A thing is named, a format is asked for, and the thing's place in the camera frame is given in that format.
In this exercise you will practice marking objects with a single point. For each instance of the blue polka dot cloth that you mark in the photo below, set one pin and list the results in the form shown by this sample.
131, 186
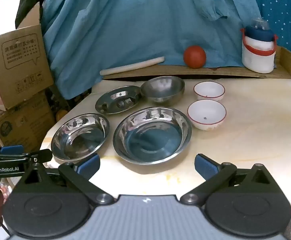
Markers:
285, 10

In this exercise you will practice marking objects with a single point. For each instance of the red tomato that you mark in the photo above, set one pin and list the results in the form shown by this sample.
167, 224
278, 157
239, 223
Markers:
195, 57

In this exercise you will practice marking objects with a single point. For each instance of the wooden board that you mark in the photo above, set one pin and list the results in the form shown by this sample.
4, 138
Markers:
210, 71

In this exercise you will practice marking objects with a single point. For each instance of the white rolling pin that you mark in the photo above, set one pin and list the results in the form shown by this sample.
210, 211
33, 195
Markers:
135, 65

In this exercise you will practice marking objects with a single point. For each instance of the plain blue cloth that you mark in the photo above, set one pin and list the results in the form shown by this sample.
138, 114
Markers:
135, 30

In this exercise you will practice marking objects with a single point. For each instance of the white bowl dark speck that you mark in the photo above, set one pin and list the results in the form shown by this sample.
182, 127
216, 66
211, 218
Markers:
206, 113

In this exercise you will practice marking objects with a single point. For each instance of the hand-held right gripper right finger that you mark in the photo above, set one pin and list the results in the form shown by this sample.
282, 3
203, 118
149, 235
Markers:
205, 167

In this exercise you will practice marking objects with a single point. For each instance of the medium steel plate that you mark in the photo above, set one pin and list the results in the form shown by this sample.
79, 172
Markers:
79, 136

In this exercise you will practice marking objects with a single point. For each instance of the dark cloth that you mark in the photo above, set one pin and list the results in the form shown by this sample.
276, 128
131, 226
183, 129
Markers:
31, 7

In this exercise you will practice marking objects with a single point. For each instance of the deep steel bowl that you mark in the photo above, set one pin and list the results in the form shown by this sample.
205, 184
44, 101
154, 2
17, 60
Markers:
163, 88

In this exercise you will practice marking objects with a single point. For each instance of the printed cardboard box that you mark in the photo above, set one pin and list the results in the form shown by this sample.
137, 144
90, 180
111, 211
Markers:
20, 67

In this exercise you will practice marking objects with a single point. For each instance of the white table cover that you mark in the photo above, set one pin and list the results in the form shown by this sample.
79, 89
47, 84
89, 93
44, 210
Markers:
260, 142

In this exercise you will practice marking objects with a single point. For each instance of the small steel plate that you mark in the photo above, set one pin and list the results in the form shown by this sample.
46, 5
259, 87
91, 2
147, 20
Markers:
118, 100

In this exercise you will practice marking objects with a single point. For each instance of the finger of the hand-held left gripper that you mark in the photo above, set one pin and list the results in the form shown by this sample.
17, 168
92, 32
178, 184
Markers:
41, 156
9, 150

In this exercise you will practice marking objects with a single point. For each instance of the white bowl red rim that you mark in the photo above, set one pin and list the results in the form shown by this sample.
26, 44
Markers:
209, 90

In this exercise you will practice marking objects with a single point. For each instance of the brown cardboard box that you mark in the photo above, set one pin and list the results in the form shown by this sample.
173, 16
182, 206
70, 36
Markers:
23, 125

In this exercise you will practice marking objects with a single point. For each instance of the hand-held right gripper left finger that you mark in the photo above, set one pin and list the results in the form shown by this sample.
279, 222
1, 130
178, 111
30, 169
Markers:
89, 166

